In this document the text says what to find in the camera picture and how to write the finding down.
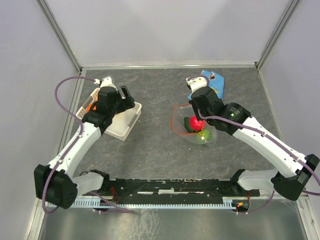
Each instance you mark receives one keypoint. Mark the red apple toy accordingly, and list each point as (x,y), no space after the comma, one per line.
(196,124)

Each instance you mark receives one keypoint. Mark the blue patterned cloth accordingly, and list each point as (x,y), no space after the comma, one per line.
(216,82)

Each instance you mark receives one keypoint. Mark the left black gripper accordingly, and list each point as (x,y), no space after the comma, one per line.
(124,104)

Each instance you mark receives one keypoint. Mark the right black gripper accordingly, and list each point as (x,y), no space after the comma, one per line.
(194,107)

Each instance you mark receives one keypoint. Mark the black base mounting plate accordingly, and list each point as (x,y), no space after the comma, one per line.
(173,191)

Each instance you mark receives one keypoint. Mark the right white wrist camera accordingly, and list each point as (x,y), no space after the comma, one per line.
(196,82)

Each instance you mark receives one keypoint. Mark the orange toy fruit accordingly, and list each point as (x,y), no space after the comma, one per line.
(91,106)

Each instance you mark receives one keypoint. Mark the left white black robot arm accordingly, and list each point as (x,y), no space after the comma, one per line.
(55,182)

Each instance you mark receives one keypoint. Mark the clear zip bag orange zipper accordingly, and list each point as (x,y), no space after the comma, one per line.
(177,125)

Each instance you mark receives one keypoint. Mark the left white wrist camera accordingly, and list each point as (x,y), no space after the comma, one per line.
(106,85)

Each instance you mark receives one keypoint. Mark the green watermelon toy ball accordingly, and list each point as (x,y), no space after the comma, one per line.
(203,137)

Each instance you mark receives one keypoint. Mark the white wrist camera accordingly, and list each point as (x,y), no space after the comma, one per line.
(106,85)
(196,82)

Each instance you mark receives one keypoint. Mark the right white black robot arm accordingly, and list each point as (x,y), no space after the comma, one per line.
(292,169)

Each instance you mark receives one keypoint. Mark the white perforated plastic basket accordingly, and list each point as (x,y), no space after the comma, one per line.
(122,123)

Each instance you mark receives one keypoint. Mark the light blue cable duct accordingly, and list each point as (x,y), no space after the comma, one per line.
(97,203)

